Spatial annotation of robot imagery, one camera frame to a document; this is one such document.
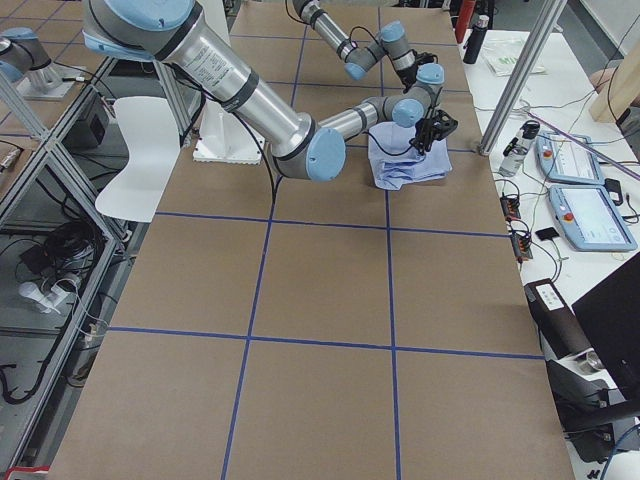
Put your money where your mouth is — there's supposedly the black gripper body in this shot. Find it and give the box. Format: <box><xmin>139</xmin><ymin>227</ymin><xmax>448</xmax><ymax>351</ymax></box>
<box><xmin>397</xmin><ymin>62</ymin><xmax>421</xmax><ymax>90</ymax></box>
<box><xmin>412</xmin><ymin>116</ymin><xmax>435</xmax><ymax>154</ymax></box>

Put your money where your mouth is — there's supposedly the light blue striped shirt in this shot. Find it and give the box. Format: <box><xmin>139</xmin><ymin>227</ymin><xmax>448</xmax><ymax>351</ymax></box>
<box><xmin>368</xmin><ymin>122</ymin><xmax>452</xmax><ymax>190</ymax></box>

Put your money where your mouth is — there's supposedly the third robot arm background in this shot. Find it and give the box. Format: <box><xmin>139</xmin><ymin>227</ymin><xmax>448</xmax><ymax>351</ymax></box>
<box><xmin>1</xmin><ymin>27</ymin><xmax>63</xmax><ymax>91</ymax></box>

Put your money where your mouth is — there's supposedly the black water bottle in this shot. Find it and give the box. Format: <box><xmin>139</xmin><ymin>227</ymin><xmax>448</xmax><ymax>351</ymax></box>
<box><xmin>463</xmin><ymin>14</ymin><xmax>490</xmax><ymax>65</ymax></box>

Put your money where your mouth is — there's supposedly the white paper bag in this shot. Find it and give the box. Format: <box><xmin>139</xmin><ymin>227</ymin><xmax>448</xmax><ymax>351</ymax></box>
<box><xmin>481</xmin><ymin>38</ymin><xmax>525</xmax><ymax>77</ymax></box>

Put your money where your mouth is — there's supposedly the upper small circuit board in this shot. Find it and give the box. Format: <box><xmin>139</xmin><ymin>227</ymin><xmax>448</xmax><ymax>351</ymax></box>
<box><xmin>500</xmin><ymin>196</ymin><xmax>521</xmax><ymax>221</ymax></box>

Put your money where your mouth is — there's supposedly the small circuit board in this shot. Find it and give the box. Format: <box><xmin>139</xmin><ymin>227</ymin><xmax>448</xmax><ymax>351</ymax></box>
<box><xmin>510</xmin><ymin>230</ymin><xmax>533</xmax><ymax>263</ymax></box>
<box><xmin>500</xmin><ymin>196</ymin><xmax>521</xmax><ymax>221</ymax></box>

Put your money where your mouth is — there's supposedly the upper teach pendant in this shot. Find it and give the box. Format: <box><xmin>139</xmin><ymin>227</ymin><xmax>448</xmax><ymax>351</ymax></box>
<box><xmin>535</xmin><ymin>131</ymin><xmax>604</xmax><ymax>185</ymax></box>

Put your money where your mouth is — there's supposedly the teach pendant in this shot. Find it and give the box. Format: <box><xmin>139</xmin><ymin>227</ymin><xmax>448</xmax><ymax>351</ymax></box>
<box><xmin>535</xmin><ymin>131</ymin><xmax>604</xmax><ymax>185</ymax></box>
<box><xmin>549</xmin><ymin>185</ymin><xmax>637</xmax><ymax>252</ymax></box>

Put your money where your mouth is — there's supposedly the lower small circuit board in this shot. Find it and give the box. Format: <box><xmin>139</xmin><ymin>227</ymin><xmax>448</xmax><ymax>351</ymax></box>
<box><xmin>510</xmin><ymin>230</ymin><xmax>533</xmax><ymax>263</ymax></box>

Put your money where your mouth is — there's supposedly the lower teach pendant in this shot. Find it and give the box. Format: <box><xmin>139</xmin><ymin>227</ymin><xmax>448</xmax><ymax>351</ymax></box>
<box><xmin>549</xmin><ymin>185</ymin><xmax>637</xmax><ymax>252</ymax></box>

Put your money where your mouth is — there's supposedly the black labelled box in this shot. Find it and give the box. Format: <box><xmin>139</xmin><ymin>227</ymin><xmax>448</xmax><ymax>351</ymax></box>
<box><xmin>524</xmin><ymin>279</ymin><xmax>591</xmax><ymax>358</ymax></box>

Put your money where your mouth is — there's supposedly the black monitor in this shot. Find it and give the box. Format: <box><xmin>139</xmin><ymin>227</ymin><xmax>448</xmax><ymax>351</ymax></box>
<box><xmin>572</xmin><ymin>255</ymin><xmax>639</xmax><ymax>399</ymax></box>

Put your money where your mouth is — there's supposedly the white plastic chair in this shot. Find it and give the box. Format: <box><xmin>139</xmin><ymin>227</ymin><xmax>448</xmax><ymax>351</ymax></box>
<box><xmin>95</xmin><ymin>96</ymin><xmax>181</xmax><ymax>223</ymax></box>

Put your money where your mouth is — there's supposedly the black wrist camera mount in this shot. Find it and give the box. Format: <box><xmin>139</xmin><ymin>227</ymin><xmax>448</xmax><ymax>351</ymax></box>
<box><xmin>415</xmin><ymin>51</ymin><xmax>439</xmax><ymax>66</ymax></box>
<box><xmin>432</xmin><ymin>110</ymin><xmax>459</xmax><ymax>141</ymax></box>

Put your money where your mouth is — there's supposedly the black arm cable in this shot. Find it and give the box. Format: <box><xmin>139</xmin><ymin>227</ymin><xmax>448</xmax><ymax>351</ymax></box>
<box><xmin>264</xmin><ymin>89</ymin><xmax>444</xmax><ymax>201</ymax></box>

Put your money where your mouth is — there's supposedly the aluminium frame post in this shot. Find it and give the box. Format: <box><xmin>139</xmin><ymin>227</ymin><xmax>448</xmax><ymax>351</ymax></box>
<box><xmin>478</xmin><ymin>0</ymin><xmax>568</xmax><ymax>156</ymax></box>

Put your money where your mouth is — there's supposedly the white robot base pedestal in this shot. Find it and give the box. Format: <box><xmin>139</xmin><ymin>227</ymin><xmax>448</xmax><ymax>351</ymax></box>
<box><xmin>192</xmin><ymin>0</ymin><xmax>266</xmax><ymax>165</ymax></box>

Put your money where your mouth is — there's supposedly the wooden post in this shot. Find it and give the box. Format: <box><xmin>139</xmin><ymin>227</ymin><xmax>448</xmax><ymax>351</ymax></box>
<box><xmin>589</xmin><ymin>0</ymin><xmax>640</xmax><ymax>124</ymax></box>

